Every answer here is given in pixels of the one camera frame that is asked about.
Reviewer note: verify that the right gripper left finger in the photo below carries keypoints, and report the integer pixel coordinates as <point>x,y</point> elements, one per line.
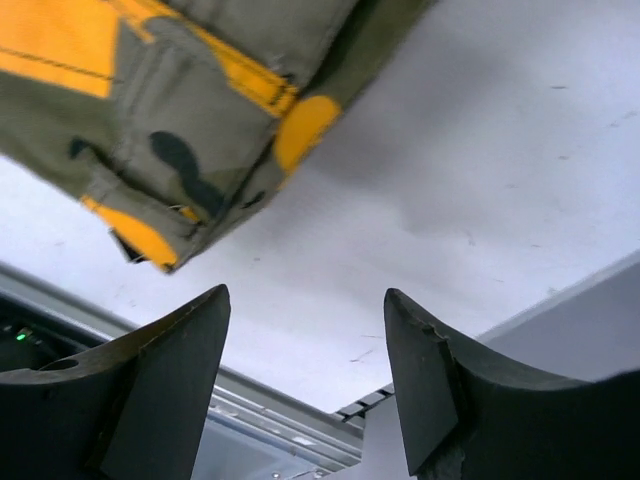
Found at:
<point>130,408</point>

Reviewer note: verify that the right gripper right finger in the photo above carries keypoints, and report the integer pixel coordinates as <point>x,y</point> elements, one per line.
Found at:
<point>469,412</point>

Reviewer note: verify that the olive yellow camouflage trousers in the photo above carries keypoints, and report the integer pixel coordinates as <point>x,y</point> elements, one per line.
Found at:
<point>176,121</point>

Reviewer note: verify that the aluminium rail frame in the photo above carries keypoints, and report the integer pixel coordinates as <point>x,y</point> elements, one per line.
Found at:
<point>252,431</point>

